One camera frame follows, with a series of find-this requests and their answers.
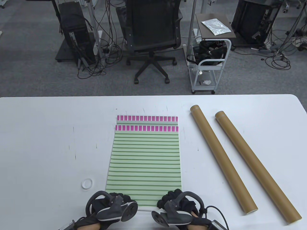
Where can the white plastic tube cap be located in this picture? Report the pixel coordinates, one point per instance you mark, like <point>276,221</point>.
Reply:
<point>86,183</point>

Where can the silver metal frame stand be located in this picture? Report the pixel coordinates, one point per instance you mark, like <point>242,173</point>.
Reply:
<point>94,28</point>

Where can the grey hand controller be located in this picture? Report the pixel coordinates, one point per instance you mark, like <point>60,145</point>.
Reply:
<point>112,210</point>
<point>176,215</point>

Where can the silver foil bag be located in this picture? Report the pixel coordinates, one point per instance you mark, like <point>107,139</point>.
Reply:
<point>215,26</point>

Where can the person's right fingers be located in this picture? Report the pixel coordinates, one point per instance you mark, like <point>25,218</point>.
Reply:
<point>170,195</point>

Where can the green striped paper sheet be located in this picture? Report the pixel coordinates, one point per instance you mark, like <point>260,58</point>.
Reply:
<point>144,165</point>
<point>146,119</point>

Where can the crumpled white paper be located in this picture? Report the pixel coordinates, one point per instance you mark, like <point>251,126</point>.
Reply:
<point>206,82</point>

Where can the person's left forearm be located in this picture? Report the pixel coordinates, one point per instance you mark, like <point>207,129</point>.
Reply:
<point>90,225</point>

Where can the white cart with brown top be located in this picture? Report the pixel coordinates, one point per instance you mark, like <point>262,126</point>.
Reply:
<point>211,69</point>

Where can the brown cardboard tube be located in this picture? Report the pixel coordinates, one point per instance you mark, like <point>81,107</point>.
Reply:
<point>256,165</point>
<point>221,158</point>

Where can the white power strip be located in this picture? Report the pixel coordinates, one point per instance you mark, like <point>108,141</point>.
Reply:
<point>185,54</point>

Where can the person's left fingers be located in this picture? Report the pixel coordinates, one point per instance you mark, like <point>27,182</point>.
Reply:
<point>123,198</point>

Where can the black computer rack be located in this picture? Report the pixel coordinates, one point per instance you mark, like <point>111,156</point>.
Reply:
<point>254,21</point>

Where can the person's left hand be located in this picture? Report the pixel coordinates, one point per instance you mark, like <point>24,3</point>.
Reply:
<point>102,203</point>

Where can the person's right forearm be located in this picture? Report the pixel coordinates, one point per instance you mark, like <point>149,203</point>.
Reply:
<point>199,225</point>

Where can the grey right hand controller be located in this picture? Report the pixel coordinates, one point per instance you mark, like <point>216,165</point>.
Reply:
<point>176,215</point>

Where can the black office chair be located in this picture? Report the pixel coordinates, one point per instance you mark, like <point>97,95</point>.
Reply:
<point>151,28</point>

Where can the person's right hand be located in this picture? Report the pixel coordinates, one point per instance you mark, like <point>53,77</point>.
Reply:
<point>185,203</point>

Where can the black computer tower on stand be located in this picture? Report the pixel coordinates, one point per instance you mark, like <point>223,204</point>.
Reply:
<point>75,36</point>

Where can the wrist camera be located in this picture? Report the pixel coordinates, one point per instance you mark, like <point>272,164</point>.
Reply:
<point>218,225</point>
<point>66,225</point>

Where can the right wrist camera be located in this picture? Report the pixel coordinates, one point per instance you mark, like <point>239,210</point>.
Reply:
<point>218,225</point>

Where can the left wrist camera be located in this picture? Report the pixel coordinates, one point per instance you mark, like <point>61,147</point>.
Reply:
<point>66,225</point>

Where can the grey left hand controller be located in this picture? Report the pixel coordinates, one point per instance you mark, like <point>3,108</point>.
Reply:
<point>112,210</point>

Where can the silver metal pole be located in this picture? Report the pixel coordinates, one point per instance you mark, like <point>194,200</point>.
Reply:
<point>192,21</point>

